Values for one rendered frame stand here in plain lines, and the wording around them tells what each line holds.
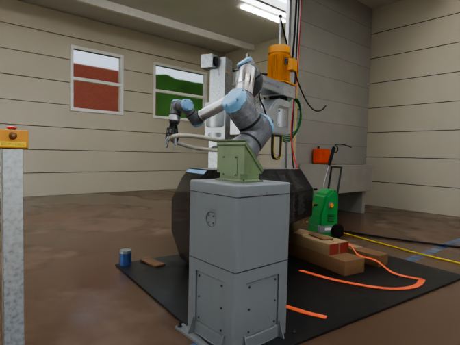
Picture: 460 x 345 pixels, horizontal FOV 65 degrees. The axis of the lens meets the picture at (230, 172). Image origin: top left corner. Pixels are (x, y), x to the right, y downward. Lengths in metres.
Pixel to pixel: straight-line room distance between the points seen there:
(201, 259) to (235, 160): 0.56
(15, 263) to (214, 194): 0.95
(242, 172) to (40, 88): 7.26
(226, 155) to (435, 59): 6.14
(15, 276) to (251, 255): 1.08
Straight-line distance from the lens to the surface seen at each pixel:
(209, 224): 1.89
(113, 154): 9.18
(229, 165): 1.92
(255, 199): 1.79
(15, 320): 2.00
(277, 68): 3.92
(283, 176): 3.28
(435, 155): 7.46
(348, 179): 6.20
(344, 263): 3.18
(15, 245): 1.89
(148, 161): 9.58
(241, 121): 1.96
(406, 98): 7.74
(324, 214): 4.53
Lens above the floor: 1.00
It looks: 3 degrees down
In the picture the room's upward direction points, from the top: 1 degrees clockwise
